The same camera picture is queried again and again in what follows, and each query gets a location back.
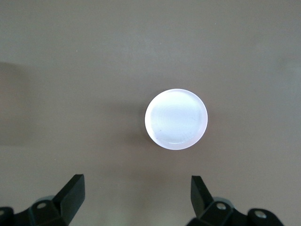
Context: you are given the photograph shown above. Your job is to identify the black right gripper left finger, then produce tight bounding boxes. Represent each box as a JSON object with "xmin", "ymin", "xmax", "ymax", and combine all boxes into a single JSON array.
[{"xmin": 0, "ymin": 173, "xmax": 85, "ymax": 226}]

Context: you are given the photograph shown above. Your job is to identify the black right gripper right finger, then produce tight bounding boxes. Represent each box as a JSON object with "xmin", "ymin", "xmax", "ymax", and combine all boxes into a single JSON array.
[{"xmin": 185, "ymin": 175, "xmax": 285, "ymax": 226}]

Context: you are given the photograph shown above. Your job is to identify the round pink plate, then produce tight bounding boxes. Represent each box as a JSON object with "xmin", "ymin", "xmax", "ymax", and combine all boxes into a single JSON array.
[{"xmin": 144, "ymin": 88, "xmax": 209, "ymax": 151}]

